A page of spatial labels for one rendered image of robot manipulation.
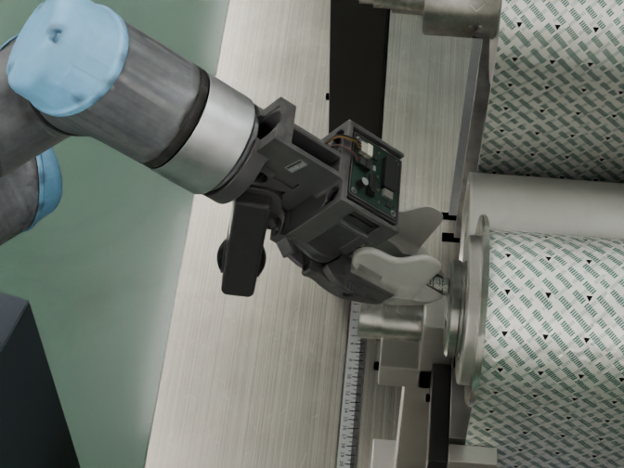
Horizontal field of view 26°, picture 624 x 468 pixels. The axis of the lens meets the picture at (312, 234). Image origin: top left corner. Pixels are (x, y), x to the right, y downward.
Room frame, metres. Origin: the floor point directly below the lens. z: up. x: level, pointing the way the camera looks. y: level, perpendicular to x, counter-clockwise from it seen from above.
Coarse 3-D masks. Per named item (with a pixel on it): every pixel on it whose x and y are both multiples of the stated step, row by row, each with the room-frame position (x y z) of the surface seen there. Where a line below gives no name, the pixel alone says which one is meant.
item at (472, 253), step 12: (468, 240) 0.60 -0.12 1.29; (468, 252) 0.58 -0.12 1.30; (480, 252) 0.58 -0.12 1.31; (468, 264) 0.57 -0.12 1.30; (480, 264) 0.57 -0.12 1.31; (468, 276) 0.56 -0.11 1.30; (468, 288) 0.55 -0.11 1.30; (468, 300) 0.54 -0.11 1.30; (468, 312) 0.53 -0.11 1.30; (468, 324) 0.52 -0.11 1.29; (468, 336) 0.52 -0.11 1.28; (468, 348) 0.51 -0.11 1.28; (456, 360) 0.54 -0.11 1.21; (468, 360) 0.51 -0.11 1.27; (456, 372) 0.53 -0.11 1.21; (468, 372) 0.51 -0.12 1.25; (468, 384) 0.51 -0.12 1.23
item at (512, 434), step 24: (480, 432) 0.50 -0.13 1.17; (504, 432) 0.50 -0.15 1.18; (528, 432) 0.49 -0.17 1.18; (552, 432) 0.49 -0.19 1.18; (576, 432) 0.49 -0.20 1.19; (600, 432) 0.49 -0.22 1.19; (504, 456) 0.50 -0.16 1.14; (528, 456) 0.49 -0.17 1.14; (552, 456) 0.49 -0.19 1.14; (576, 456) 0.49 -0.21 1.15; (600, 456) 0.49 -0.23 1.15
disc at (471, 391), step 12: (480, 216) 0.62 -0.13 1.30; (480, 228) 0.60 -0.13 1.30; (480, 240) 0.59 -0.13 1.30; (480, 276) 0.55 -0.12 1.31; (480, 288) 0.54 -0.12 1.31; (480, 300) 0.53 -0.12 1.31; (480, 312) 0.52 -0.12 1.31; (480, 324) 0.51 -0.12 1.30; (480, 336) 0.51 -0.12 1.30; (480, 348) 0.50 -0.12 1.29; (480, 360) 0.50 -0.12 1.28; (480, 372) 0.49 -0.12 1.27; (468, 396) 0.50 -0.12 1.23
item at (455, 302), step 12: (456, 264) 0.58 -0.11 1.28; (456, 276) 0.57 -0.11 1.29; (456, 288) 0.56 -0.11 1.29; (456, 300) 0.55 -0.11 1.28; (456, 312) 0.54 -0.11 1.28; (444, 324) 0.56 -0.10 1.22; (456, 324) 0.53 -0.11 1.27; (444, 336) 0.55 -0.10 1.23; (456, 336) 0.53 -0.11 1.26; (444, 348) 0.53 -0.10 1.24; (456, 348) 0.53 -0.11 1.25
